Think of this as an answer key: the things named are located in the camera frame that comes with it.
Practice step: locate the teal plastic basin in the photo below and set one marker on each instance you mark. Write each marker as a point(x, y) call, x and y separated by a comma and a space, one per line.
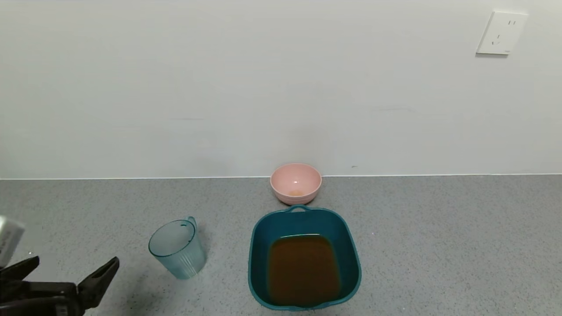
point(303, 263)

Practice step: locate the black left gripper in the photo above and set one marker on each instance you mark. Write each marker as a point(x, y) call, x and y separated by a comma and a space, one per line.
point(44, 295)

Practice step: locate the clear blue ribbed cup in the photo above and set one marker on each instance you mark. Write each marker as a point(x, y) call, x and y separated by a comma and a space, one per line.
point(180, 252)

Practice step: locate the white wall socket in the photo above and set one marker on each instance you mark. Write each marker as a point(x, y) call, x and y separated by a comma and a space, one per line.
point(502, 33)

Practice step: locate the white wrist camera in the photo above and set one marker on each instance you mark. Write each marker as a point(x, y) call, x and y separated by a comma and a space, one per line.
point(9, 239)

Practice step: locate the pink bowl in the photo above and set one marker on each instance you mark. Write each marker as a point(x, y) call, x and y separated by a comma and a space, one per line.
point(295, 184)

